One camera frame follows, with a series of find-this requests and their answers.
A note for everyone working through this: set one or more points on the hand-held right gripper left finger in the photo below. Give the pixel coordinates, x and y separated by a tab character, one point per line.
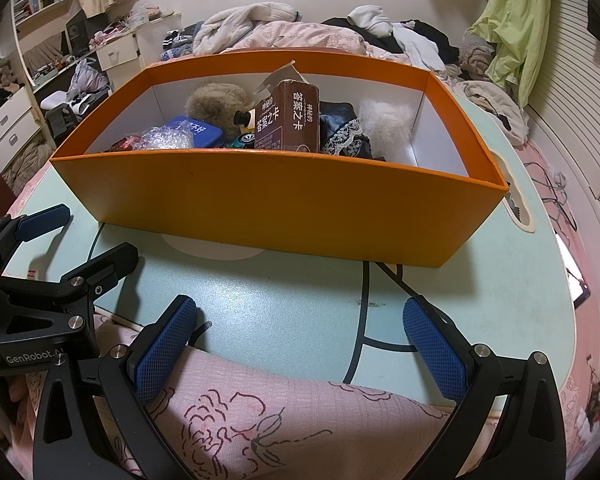
165	350

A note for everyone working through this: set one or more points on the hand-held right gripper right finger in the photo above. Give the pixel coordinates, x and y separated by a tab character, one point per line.
435	355

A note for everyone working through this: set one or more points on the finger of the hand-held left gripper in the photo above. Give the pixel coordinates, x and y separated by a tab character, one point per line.
107	262
40	222

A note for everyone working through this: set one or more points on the blue tin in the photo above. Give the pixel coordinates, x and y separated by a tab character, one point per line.
190	127

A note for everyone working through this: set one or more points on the orange cardboard box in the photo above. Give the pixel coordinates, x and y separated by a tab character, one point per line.
280	210

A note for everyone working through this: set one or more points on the brown furry pompom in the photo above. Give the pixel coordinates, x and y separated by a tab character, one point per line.
215	105

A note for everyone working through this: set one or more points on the white furry pompom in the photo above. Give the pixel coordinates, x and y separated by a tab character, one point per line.
385	125

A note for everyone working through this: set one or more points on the mint green desktop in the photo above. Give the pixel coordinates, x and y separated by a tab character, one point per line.
280	300

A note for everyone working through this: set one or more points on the white drawer unit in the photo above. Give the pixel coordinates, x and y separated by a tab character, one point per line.
10	130

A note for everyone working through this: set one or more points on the clear plastic bag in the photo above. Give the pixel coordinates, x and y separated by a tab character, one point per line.
167	137

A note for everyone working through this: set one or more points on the lit smartphone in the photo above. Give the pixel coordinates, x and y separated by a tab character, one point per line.
575	280

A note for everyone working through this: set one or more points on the teal toy car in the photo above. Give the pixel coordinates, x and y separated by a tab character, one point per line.
240	141

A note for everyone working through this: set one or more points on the small white drawer cabinet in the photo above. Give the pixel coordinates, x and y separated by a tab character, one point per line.
117	52

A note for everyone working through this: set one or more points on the pink bed sheet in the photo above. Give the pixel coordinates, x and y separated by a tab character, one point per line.
540	195

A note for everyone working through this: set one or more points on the white shelf unit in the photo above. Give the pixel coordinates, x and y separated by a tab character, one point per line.
30	22

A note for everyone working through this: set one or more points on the dark striped clothes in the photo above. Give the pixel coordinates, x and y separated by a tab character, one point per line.
180	42

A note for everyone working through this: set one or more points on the brown card box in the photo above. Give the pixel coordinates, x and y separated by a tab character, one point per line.
290	120

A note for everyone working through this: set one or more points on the dark satin lace cloth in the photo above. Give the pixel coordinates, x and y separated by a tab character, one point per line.
340	130

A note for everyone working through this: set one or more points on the beige clothes pile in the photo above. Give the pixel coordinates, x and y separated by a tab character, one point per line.
490	100

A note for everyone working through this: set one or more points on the white fleece garment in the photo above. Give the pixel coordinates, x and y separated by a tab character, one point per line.
240	25

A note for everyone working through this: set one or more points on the white louvered closet door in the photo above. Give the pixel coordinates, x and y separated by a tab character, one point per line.
580	110

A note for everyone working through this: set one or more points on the black garment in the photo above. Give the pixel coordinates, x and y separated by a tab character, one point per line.
430	35

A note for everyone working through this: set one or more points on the light green hanging cloth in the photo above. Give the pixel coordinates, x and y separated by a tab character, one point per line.
515	20

